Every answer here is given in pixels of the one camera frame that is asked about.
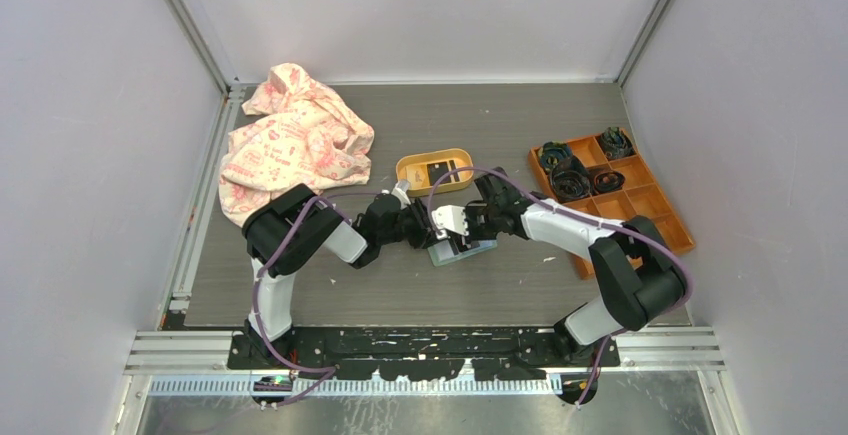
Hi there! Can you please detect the orange compartment organizer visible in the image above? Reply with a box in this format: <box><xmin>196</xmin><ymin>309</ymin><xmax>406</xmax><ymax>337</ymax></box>
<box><xmin>527</xmin><ymin>128</ymin><xmax>695</xmax><ymax>255</ymax></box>

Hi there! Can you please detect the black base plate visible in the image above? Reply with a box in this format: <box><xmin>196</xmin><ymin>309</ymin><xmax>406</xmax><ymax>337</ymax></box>
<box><xmin>227</xmin><ymin>325</ymin><xmax>621</xmax><ymax>384</ymax></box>

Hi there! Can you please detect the yellow oval tray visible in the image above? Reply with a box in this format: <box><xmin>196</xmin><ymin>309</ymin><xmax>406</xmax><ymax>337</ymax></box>
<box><xmin>396</xmin><ymin>148</ymin><xmax>473</xmax><ymax>198</ymax></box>

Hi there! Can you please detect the green card holder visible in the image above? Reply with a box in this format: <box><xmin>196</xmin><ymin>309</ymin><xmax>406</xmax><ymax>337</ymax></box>
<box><xmin>427</xmin><ymin>239</ymin><xmax>497</xmax><ymax>267</ymax></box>

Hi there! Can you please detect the black credit card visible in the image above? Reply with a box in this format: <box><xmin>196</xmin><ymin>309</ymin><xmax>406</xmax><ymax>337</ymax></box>
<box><xmin>426</xmin><ymin>160</ymin><xmax>457</xmax><ymax>186</ymax></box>

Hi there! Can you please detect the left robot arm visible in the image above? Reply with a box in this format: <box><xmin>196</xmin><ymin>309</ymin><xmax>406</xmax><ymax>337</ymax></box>
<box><xmin>242</xmin><ymin>184</ymin><xmax>446</xmax><ymax>368</ymax></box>

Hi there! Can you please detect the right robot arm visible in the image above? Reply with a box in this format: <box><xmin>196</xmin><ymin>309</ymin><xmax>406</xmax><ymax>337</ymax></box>
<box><xmin>464</xmin><ymin>169</ymin><xmax>692</xmax><ymax>366</ymax></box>

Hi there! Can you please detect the dark rolled item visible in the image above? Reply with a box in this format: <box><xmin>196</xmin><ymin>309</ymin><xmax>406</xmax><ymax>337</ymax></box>
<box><xmin>549</xmin><ymin>157</ymin><xmax>592</xmax><ymax>202</ymax></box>
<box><xmin>598</xmin><ymin>127</ymin><xmax>635</xmax><ymax>160</ymax></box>
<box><xmin>536</xmin><ymin>141</ymin><xmax>573</xmax><ymax>173</ymax></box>
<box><xmin>590</xmin><ymin>169</ymin><xmax>626</xmax><ymax>195</ymax></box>

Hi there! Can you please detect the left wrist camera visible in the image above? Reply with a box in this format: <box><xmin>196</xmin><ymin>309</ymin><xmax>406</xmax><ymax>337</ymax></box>
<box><xmin>391</xmin><ymin>179</ymin><xmax>411</xmax><ymax>207</ymax></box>

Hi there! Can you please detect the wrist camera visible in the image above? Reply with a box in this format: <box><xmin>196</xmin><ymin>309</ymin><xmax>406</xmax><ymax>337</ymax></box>
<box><xmin>391</xmin><ymin>179</ymin><xmax>411</xmax><ymax>207</ymax></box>
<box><xmin>430</xmin><ymin>205</ymin><xmax>469</xmax><ymax>240</ymax></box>

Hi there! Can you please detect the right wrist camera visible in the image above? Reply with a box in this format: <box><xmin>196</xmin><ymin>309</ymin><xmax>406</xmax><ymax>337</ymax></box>
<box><xmin>430</xmin><ymin>205</ymin><xmax>469</xmax><ymax>240</ymax></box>

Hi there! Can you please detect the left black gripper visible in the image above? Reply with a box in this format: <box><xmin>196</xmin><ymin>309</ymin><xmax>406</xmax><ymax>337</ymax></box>
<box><xmin>378</xmin><ymin>198</ymin><xmax>443</xmax><ymax>249</ymax></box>

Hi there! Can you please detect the pink patterned cloth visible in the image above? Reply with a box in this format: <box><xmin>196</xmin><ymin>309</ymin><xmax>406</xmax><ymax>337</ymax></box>
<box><xmin>218</xmin><ymin>63</ymin><xmax>375</xmax><ymax>227</ymax></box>

